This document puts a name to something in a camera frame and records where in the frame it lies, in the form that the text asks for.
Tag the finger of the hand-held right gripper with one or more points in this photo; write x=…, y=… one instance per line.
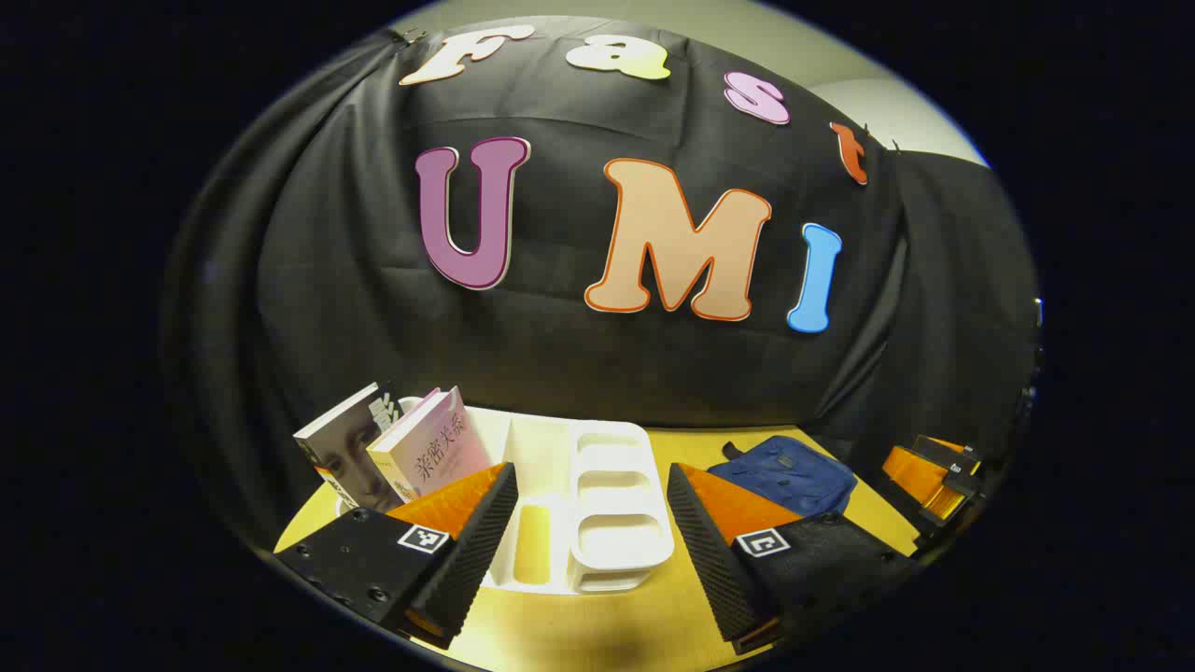
x=920, y=481
x=948, y=448

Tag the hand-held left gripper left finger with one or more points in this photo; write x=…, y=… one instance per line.
x=481, y=537

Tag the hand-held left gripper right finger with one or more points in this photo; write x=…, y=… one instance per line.
x=709, y=551

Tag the pink cover book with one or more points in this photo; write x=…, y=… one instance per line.
x=434, y=450

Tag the white plastic bookshelf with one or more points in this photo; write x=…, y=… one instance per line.
x=611, y=537

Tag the blue schoolbag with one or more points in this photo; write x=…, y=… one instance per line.
x=784, y=476

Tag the grey face cover book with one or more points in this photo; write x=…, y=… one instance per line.
x=338, y=450

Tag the black backdrop cloth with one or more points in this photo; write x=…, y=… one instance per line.
x=560, y=373

